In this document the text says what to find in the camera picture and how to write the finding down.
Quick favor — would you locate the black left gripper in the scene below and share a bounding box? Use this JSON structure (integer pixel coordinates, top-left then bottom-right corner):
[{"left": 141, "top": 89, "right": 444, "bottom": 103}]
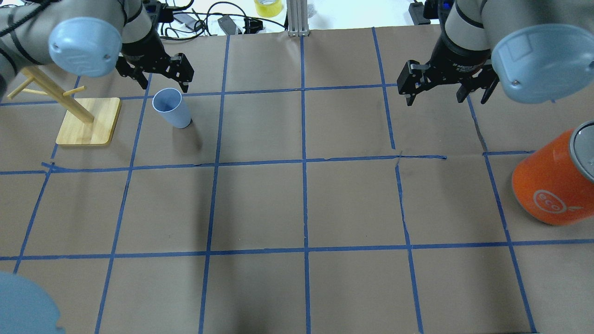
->
[{"left": 116, "top": 35, "right": 194, "bottom": 93}]

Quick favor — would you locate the wooden mug tree stand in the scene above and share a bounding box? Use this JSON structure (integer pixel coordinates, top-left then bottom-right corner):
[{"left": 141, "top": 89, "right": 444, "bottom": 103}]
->
[{"left": 7, "top": 66, "right": 122, "bottom": 146}]

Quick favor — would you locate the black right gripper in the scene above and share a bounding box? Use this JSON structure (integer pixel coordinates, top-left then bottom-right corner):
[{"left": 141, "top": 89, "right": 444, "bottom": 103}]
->
[{"left": 397, "top": 37, "right": 499, "bottom": 106}]

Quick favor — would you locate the black power adapter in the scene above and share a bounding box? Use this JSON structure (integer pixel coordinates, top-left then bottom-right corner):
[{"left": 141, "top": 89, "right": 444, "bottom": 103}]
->
[{"left": 408, "top": 0, "right": 439, "bottom": 26}]

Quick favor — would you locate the light blue plastic cup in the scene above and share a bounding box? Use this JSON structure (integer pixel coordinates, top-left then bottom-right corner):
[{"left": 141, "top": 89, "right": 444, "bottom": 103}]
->
[{"left": 151, "top": 88, "right": 192, "bottom": 129}]

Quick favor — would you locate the orange cylindrical container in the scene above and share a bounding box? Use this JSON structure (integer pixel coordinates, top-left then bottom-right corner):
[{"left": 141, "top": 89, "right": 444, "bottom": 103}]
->
[{"left": 511, "top": 121, "right": 594, "bottom": 226}]

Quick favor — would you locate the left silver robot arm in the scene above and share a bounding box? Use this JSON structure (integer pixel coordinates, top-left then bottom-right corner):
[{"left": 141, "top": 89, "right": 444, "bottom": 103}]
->
[{"left": 0, "top": 0, "right": 194, "bottom": 95}]

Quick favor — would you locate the aluminium frame post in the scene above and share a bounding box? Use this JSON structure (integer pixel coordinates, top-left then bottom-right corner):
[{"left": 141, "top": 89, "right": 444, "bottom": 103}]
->
[{"left": 286, "top": 0, "right": 310, "bottom": 37}]

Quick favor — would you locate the yellow tape roll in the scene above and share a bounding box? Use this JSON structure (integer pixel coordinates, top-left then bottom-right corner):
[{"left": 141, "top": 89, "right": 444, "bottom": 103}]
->
[{"left": 254, "top": 0, "right": 284, "bottom": 18}]

